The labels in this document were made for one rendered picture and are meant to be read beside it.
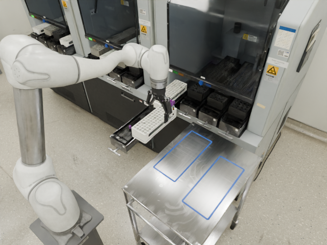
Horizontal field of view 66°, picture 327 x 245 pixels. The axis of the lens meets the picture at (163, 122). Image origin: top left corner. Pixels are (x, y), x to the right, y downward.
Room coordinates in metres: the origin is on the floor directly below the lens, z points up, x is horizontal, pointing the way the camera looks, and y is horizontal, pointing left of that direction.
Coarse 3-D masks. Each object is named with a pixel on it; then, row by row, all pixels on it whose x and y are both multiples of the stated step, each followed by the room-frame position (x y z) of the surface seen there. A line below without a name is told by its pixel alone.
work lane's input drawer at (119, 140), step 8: (184, 96) 1.40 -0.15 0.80; (176, 104) 1.32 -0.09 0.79; (144, 112) 1.24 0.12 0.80; (136, 120) 1.16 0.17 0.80; (120, 128) 1.08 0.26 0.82; (128, 128) 1.09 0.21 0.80; (112, 136) 1.02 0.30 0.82; (120, 136) 1.01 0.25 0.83; (128, 136) 1.03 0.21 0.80; (112, 144) 1.02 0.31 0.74; (120, 144) 0.97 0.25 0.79; (128, 144) 0.96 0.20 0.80
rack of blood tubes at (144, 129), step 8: (152, 112) 1.10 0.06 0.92; (160, 112) 1.10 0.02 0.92; (176, 112) 1.13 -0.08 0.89; (144, 120) 1.04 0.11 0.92; (152, 120) 1.03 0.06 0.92; (160, 120) 1.04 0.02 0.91; (168, 120) 1.07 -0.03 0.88; (136, 128) 0.97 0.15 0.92; (144, 128) 0.96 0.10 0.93; (152, 128) 0.96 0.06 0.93; (160, 128) 1.01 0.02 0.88; (136, 136) 0.94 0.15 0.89; (144, 136) 0.91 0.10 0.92; (152, 136) 0.95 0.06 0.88
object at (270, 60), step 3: (270, 57) 1.10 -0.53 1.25; (267, 60) 1.11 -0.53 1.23; (270, 60) 1.10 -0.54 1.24; (273, 60) 1.09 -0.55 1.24; (276, 60) 1.08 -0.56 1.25; (279, 60) 1.07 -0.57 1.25; (270, 63) 1.09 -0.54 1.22; (273, 63) 1.08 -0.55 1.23; (276, 63) 1.08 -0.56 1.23; (279, 63) 1.07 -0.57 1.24; (282, 63) 1.06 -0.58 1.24; (285, 63) 1.05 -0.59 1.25; (288, 63) 1.04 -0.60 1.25; (282, 66) 1.06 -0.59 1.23; (285, 66) 1.05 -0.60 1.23
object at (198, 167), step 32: (192, 128) 1.06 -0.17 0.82; (160, 160) 0.82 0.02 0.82; (192, 160) 0.82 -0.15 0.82; (224, 160) 0.81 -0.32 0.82; (256, 160) 0.80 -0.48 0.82; (128, 192) 0.64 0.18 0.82; (160, 192) 0.63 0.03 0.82; (192, 192) 0.63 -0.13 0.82; (224, 192) 0.62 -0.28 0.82; (160, 224) 0.73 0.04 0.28; (192, 224) 0.48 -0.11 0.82; (224, 224) 0.71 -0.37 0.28
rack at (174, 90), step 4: (176, 80) 1.50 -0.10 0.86; (172, 84) 1.46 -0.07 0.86; (176, 84) 1.45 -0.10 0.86; (180, 84) 1.45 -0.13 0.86; (184, 84) 1.46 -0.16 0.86; (168, 88) 1.41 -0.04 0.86; (172, 88) 1.41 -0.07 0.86; (176, 88) 1.41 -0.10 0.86; (180, 88) 1.41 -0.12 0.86; (184, 88) 1.45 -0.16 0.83; (168, 92) 1.36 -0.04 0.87; (172, 92) 1.36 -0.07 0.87; (176, 92) 1.36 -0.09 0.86; (180, 92) 1.41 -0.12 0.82; (168, 96) 1.32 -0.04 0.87; (172, 96) 1.32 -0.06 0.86; (176, 96) 1.37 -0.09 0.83; (156, 100) 1.28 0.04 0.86; (172, 100) 1.32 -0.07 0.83; (156, 104) 1.25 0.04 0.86; (160, 104) 1.24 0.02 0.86
